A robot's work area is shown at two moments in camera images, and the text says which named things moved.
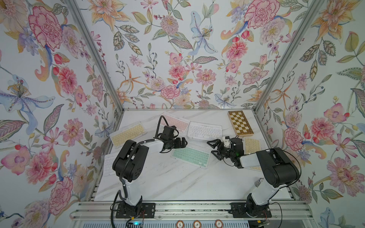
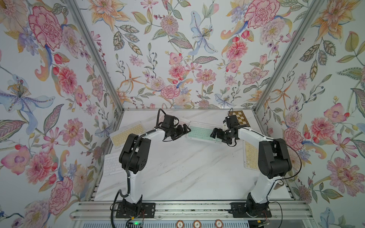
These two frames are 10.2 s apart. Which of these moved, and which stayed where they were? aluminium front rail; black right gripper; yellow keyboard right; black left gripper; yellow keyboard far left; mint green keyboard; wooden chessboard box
Moved: black left gripper; black right gripper; mint green keyboard
Stayed: wooden chessboard box; aluminium front rail; yellow keyboard right; yellow keyboard far left
